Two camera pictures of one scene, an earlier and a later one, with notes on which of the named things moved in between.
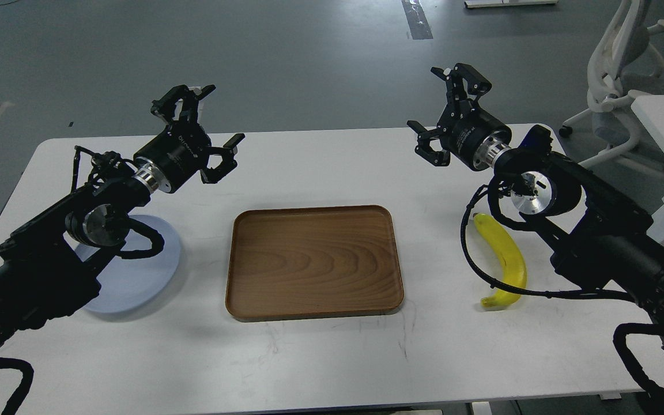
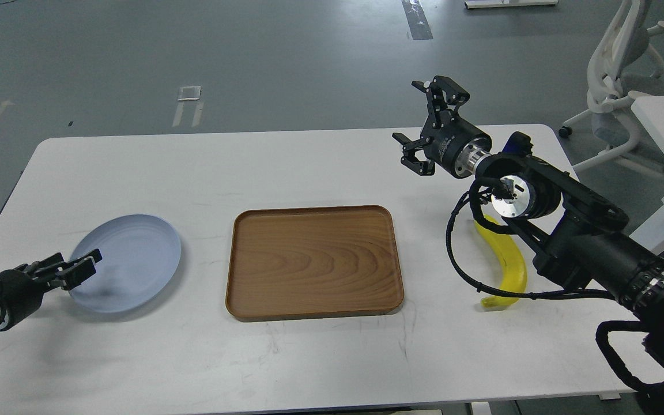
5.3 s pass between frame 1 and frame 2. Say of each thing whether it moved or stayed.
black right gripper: moved
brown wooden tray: stayed
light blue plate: stayed
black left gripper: moved
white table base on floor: stayed
